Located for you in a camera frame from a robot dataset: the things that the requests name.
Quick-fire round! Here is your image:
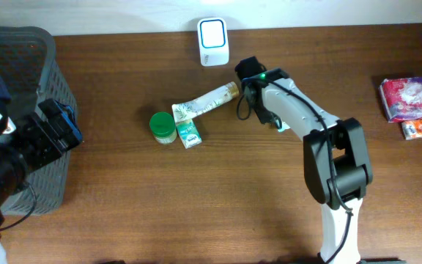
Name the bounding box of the white bamboo print tube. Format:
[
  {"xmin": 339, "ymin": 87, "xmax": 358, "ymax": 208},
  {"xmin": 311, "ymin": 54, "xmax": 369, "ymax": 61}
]
[{"xmin": 172, "ymin": 82, "xmax": 240, "ymax": 122}]

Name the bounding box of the teal wet wipes pouch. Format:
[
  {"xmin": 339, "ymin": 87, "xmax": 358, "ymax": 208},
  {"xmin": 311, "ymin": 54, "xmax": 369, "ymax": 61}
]
[{"xmin": 278, "ymin": 122, "xmax": 290, "ymax": 133}]

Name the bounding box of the teal pocket tissue pack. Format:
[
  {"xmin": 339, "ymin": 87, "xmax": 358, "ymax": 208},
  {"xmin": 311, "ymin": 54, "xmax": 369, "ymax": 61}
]
[{"xmin": 176, "ymin": 119, "xmax": 202, "ymax": 149}]

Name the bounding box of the green lid glass jar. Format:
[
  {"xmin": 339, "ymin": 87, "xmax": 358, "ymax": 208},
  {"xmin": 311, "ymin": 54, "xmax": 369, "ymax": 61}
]
[{"xmin": 149, "ymin": 111, "xmax": 177, "ymax": 144}]

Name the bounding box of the red purple tissue pack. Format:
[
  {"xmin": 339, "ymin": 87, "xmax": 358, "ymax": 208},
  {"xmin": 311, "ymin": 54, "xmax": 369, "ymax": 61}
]
[{"xmin": 379, "ymin": 77, "xmax": 422, "ymax": 122}]

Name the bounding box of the orange pocket tissue pack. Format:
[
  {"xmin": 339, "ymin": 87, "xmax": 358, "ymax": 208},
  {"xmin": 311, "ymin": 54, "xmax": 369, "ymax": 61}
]
[{"xmin": 401, "ymin": 120, "xmax": 422, "ymax": 140}]

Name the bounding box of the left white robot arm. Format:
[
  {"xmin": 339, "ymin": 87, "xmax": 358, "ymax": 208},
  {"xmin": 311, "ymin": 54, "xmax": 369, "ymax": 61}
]
[{"xmin": 0, "ymin": 76, "xmax": 83, "ymax": 263}]

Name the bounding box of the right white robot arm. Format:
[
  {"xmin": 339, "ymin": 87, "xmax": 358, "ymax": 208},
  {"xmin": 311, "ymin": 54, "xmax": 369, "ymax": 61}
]
[{"xmin": 234, "ymin": 56, "xmax": 373, "ymax": 263}]

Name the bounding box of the white barcode scanner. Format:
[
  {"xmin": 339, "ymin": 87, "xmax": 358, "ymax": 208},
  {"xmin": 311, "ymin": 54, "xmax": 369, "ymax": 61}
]
[{"xmin": 197, "ymin": 18, "xmax": 229, "ymax": 67}]

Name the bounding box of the grey plastic mesh basket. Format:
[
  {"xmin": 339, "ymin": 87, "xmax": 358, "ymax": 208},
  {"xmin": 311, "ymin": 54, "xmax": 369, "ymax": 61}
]
[{"xmin": 0, "ymin": 26, "xmax": 78, "ymax": 216}]

